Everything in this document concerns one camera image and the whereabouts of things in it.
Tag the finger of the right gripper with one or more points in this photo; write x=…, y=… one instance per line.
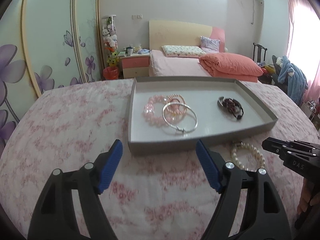
x=304, y=146
x=279, y=147

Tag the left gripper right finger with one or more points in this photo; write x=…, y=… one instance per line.
x=264, y=214

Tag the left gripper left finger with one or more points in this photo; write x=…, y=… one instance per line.
x=54, y=214

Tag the grey shallow jewelry tray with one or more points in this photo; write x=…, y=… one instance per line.
x=226, y=110

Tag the thin silver bangle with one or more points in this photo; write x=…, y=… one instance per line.
x=174, y=112

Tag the person's right hand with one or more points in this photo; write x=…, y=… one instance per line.
x=304, y=197

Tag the blue bathrobe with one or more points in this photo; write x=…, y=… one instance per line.
x=296, y=81

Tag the folded salmon pink duvet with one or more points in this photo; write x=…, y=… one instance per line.
x=231, y=66

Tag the pink curtain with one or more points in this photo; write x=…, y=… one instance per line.
x=303, y=43

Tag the dark wooden chair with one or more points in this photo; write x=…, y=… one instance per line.
x=259, y=53

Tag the pink floral bed sheet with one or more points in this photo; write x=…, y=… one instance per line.
x=151, y=196

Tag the lilac patterned pillow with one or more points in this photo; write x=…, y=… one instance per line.
x=209, y=45

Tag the white floral pillow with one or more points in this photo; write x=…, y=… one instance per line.
x=183, y=51

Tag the red bin with bag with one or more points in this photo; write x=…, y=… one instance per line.
x=111, y=73

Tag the pink and cream nightstand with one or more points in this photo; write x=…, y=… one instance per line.
x=136, y=65

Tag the bed with cream headboard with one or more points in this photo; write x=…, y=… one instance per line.
x=177, y=33

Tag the white mug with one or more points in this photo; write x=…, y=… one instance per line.
x=129, y=50

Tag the sliding wardrobe with flower print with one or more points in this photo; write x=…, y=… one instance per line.
x=45, y=44

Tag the tube of plush toys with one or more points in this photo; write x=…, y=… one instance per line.
x=110, y=39

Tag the wall power socket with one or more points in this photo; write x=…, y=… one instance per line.
x=137, y=17

